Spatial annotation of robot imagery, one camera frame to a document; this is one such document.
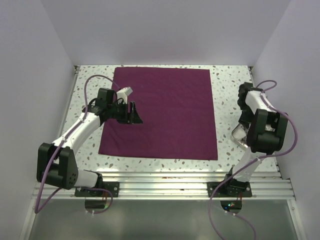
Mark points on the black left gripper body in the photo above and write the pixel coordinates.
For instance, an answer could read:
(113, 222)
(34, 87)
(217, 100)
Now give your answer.
(118, 111)

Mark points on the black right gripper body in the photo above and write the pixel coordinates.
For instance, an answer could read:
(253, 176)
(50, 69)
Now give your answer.
(247, 115)

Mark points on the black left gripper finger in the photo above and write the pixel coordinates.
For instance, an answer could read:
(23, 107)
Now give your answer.
(125, 119)
(134, 116)

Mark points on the steel instrument tray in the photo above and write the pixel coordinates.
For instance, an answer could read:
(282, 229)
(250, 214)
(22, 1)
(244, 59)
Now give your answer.
(239, 136)

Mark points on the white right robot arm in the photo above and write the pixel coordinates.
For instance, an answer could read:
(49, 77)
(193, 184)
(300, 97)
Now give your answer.
(266, 129)

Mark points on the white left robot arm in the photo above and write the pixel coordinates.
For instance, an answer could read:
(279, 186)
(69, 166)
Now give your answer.
(56, 161)

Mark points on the purple cloth mat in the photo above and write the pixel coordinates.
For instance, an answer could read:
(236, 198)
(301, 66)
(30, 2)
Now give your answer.
(177, 111)

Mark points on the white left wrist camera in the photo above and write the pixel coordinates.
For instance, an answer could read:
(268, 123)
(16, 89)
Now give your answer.
(124, 93)

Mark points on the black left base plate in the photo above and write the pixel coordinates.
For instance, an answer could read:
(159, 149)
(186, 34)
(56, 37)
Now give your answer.
(109, 188)

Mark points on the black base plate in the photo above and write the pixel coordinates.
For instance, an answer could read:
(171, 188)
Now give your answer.
(229, 190)
(109, 188)

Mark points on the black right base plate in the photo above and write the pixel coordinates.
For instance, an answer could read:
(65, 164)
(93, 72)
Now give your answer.
(229, 190)

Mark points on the aluminium rail frame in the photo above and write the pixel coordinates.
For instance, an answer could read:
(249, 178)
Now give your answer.
(167, 199)

